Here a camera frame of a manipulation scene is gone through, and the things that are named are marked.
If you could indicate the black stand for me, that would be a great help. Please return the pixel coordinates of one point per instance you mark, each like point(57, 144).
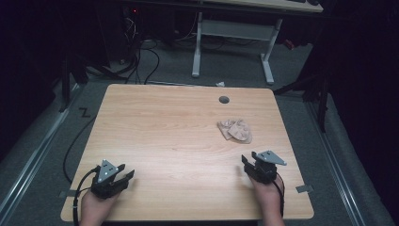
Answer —
point(65, 84)
point(316, 91)

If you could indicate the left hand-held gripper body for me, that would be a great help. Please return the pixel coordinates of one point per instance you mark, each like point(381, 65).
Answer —
point(106, 185)

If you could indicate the white crumpled paper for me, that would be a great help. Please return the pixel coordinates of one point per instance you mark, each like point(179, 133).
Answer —
point(220, 84)

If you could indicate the red object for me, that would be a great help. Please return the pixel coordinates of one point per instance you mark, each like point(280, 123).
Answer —
point(289, 44)

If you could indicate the metal floor rail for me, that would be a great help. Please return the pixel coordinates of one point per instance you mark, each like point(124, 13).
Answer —
point(34, 157)
point(337, 163)

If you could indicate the person's right hand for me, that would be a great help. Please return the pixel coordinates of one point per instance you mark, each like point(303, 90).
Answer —
point(266, 199)

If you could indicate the person's left hand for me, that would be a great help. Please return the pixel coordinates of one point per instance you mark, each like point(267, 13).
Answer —
point(94, 208)

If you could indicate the beige cloth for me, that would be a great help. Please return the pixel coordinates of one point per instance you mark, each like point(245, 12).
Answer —
point(236, 131)

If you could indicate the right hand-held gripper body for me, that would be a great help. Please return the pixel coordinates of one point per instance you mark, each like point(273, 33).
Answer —
point(265, 171)

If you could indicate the dark computer tower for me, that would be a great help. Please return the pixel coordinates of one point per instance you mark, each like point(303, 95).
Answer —
point(131, 23)

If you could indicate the grey tape strip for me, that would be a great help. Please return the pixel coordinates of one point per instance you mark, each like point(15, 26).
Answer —
point(70, 193)
point(304, 188)

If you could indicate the white frame desk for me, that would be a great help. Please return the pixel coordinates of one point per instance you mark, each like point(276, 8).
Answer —
point(233, 29)

